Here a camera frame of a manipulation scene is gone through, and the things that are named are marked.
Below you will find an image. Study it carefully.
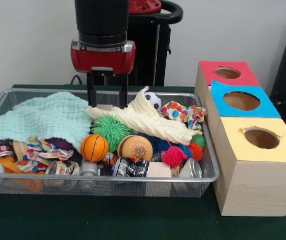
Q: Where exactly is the crushed silver can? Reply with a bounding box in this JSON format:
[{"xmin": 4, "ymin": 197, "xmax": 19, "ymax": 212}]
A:
[{"xmin": 180, "ymin": 157, "xmax": 203, "ymax": 179}]

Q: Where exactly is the orange toy basketball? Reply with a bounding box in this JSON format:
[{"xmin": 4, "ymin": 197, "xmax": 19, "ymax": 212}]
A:
[{"xmin": 80, "ymin": 134, "xmax": 110, "ymax": 163}]

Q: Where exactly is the black cable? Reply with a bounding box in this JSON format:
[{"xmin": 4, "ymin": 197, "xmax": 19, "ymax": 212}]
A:
[{"xmin": 70, "ymin": 74, "xmax": 84, "ymax": 86}]

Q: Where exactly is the green spiky rubber ball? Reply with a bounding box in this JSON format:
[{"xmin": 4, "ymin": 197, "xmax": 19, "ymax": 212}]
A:
[{"xmin": 90, "ymin": 115, "xmax": 133, "ymax": 146}]

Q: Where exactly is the colourful polka dot cloth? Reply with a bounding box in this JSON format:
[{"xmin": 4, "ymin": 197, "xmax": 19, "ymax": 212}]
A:
[
  {"xmin": 159, "ymin": 100, "xmax": 208, "ymax": 131},
  {"xmin": 16, "ymin": 135, "xmax": 75, "ymax": 173}
]

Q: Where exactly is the hamburger toy ball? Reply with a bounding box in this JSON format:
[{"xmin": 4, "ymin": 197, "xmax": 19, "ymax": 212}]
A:
[{"xmin": 117, "ymin": 134, "xmax": 154, "ymax": 162}]

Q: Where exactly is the shallow mesh bin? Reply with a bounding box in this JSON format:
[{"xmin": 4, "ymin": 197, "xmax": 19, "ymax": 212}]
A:
[{"xmin": 0, "ymin": 88, "xmax": 220, "ymax": 198}]

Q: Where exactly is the mint green waffle cloth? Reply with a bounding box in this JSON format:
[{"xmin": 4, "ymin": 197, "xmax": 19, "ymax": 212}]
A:
[{"xmin": 0, "ymin": 91, "xmax": 93, "ymax": 153}]

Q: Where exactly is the wooden box with three holes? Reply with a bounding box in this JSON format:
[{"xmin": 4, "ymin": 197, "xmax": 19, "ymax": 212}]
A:
[{"xmin": 194, "ymin": 60, "xmax": 286, "ymax": 217}]

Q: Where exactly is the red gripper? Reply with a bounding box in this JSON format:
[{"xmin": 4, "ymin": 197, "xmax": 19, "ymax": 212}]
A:
[{"xmin": 70, "ymin": 39, "xmax": 136, "ymax": 110}]

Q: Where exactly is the small toy soccer ball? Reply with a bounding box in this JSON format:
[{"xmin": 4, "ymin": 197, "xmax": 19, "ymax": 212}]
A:
[{"xmin": 144, "ymin": 91, "xmax": 162, "ymax": 111}]

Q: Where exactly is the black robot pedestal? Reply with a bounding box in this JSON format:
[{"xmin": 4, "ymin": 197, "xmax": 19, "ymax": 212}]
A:
[{"xmin": 84, "ymin": 0, "xmax": 184, "ymax": 87}]

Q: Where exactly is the cream waffle cloth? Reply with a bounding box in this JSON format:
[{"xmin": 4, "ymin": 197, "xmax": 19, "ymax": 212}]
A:
[{"xmin": 85, "ymin": 86, "xmax": 203, "ymax": 146}]

